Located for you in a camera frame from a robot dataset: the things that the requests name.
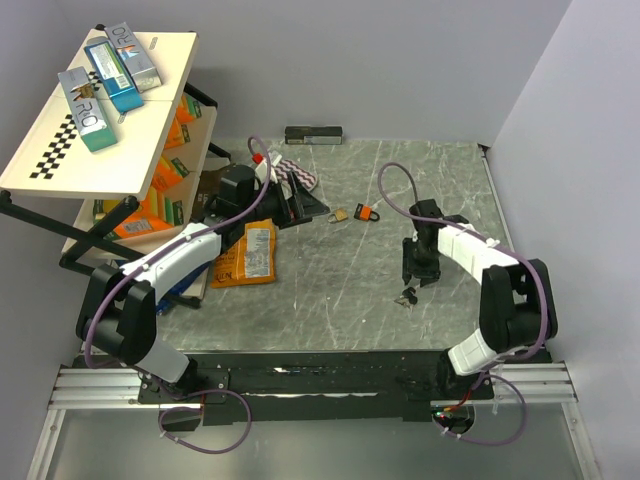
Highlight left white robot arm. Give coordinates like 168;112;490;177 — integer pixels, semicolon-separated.
76;165;330;402

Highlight small brass padlock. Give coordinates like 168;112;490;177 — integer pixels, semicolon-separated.
328;208;349;224

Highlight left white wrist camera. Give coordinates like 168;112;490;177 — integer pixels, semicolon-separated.
252;152;271;184

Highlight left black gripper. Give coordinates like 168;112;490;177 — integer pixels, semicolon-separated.
240;171;329;230

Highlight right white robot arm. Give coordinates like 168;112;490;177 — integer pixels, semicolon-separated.
398;199;558;399

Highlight silver teal box front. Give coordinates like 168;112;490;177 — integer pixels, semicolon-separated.
57;67;117;153

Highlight black rectangular box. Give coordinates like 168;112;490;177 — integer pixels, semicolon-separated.
284;126;344;146

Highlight blue snack bag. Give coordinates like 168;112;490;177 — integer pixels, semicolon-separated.
114;257;201;317

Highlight orange snack bag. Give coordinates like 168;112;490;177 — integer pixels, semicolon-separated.
210;220;276;289

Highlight brown coffee bag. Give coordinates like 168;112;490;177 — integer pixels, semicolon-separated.
190;167;235;222

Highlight pink wavy sponge pad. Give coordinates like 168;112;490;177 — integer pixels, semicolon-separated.
269;150;318;191

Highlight aluminium rail frame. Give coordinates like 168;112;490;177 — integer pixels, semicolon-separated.
27;362;602;479

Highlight silver box near back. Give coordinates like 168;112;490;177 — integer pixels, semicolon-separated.
104;22;162;93

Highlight black-headed key bunch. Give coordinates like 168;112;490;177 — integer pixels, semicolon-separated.
394;286;418;308

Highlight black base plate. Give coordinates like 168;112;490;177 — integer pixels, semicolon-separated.
138;350;494;426

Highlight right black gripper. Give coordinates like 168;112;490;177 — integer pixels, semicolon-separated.
402;237;441;287

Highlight beige folding shelf rack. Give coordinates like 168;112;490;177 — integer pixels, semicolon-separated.
0;28;232;310

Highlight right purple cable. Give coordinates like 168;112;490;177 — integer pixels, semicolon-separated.
377;162;554;447

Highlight orange black padlock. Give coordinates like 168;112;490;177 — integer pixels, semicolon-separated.
353;203;380;222

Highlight blue carton box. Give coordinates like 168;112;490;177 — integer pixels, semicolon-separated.
84;39;144;114

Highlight orange boxes on shelf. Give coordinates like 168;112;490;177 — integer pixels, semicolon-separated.
105;94;202;241

